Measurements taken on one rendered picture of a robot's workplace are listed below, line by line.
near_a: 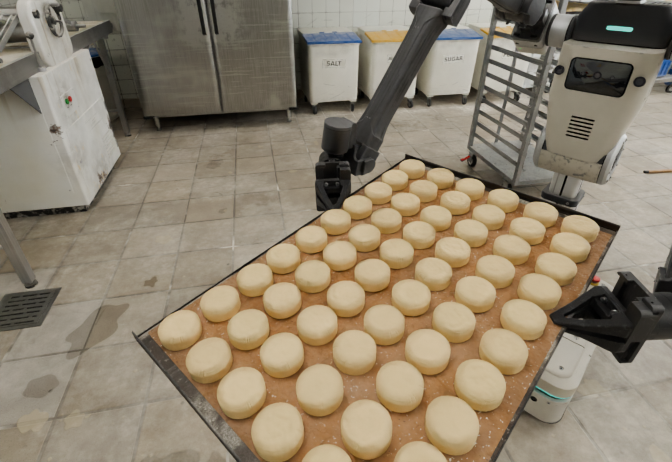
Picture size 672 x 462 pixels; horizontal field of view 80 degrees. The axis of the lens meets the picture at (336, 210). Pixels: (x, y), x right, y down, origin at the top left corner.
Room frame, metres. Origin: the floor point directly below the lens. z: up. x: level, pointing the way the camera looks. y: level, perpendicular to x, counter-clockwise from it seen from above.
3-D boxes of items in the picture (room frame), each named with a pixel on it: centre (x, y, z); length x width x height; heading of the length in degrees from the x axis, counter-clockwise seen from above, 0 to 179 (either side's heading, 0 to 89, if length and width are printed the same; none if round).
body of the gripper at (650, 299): (0.35, -0.38, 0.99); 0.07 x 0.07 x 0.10; 3
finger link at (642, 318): (0.35, -0.31, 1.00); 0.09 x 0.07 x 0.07; 93
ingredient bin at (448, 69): (4.64, -1.19, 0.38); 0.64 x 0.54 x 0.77; 11
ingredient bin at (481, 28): (4.77, -1.83, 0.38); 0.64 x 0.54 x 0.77; 9
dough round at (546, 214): (0.55, -0.34, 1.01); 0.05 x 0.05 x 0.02
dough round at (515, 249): (0.47, -0.26, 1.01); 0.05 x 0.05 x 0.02
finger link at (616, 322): (0.35, -0.31, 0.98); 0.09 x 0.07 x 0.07; 93
